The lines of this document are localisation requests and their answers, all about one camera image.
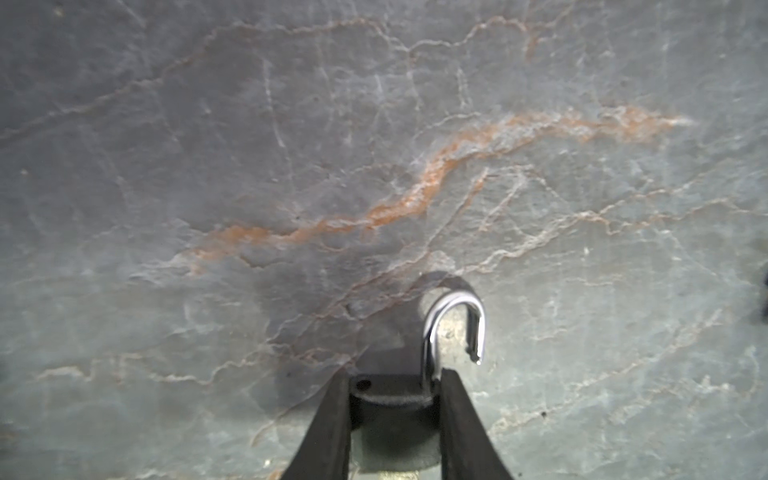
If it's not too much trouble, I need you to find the black padlock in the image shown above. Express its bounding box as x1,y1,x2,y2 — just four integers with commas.
350,290,486,473

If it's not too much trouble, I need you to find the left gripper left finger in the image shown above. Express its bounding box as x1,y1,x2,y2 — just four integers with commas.
281,373,352,480

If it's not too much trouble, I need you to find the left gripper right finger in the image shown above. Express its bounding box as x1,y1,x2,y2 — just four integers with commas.
439,369,514,480

